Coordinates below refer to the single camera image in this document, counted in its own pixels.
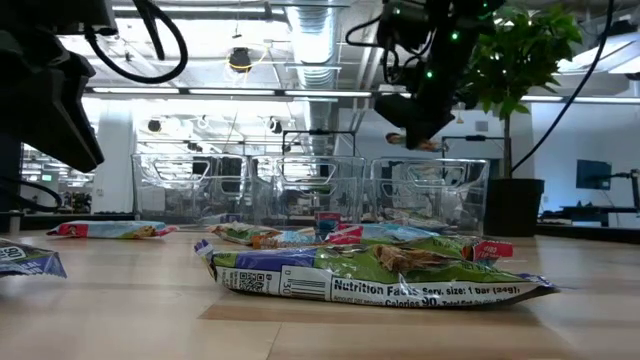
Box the blue wall monitor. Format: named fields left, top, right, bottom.
left=575, top=158, right=613, bottom=191

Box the black rectangular stand frame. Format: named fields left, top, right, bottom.
left=440, top=134, right=507, bottom=161

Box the green purple granola bar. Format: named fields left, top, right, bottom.
left=193, top=238, right=561, bottom=310

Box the black desk with stand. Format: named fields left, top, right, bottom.
left=559, top=168, right=640, bottom=216

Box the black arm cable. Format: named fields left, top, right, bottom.
left=509, top=0, right=617, bottom=175
left=84, top=0, right=190, bottom=85

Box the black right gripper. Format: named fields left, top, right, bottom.
left=373, top=0, right=505, bottom=151

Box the blue green granola bar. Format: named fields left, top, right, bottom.
left=0, top=238, right=69, bottom=280

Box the orange tan granola bar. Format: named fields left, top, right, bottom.
left=208, top=221, right=320, bottom=250

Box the black ceiling device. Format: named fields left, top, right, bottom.
left=228, top=46, right=254, bottom=75

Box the black looped cable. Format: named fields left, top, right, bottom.
left=0, top=176, right=64, bottom=214

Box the white building column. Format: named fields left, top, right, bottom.
left=91, top=117, right=137, bottom=215

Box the clear plastic bin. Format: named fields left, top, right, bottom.
left=131, top=153, right=253, bottom=226
left=367, top=158, right=491, bottom=236
left=249, top=154, right=370, bottom=229

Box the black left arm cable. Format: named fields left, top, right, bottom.
left=84, top=0, right=190, bottom=85

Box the long ceiling light rail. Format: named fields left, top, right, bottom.
left=82, top=86, right=640, bottom=105

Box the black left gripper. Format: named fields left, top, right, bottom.
left=0, top=30, right=106, bottom=174

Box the green leafy plant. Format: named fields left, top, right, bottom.
left=457, top=4, right=584, bottom=180

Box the black plant pot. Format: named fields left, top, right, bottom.
left=483, top=177, right=546, bottom=239

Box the silver ventilation duct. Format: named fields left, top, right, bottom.
left=284, top=0, right=342, bottom=156

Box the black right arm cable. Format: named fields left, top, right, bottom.
left=509, top=0, right=617, bottom=175

